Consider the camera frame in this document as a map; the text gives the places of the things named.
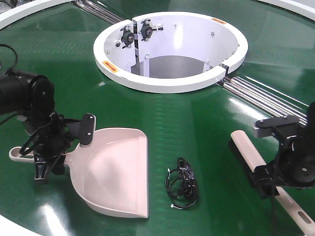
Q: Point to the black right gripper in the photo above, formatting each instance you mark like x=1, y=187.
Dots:
x=294, y=166

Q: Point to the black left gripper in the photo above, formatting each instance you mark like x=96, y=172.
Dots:
x=49, y=141

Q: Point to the beige hand broom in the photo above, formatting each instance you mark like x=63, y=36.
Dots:
x=252, y=158

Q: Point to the pink plastic dustpan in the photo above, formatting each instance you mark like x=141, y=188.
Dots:
x=111, y=174

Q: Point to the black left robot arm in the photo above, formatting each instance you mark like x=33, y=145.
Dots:
x=31, y=97

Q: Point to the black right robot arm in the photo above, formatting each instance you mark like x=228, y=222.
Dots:
x=308, y=129

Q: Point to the steel rollers right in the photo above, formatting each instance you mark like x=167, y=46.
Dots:
x=265, y=98

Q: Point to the steel rollers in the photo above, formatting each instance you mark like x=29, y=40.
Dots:
x=98, y=10
x=265, y=98

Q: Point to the left black bearing block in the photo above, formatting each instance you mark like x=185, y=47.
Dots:
x=127, y=37

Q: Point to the black bearing block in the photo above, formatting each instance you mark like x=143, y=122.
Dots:
x=127, y=37
x=147, y=30

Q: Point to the white outer rim left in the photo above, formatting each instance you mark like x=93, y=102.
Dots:
x=27, y=9

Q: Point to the white rim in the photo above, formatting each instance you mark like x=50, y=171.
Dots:
x=305, y=8
x=27, y=9

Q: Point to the steel rollers top left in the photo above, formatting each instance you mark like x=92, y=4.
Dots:
x=98, y=10

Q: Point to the right black bearing block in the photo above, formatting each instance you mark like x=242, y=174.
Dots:
x=147, y=30

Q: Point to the white outer rim right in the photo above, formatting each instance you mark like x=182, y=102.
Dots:
x=305, y=8

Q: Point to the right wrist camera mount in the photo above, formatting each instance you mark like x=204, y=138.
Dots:
x=288, y=125

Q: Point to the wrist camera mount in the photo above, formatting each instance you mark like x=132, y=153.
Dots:
x=82, y=130
x=288, y=125

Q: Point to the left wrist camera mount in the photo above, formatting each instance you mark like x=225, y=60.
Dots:
x=82, y=130

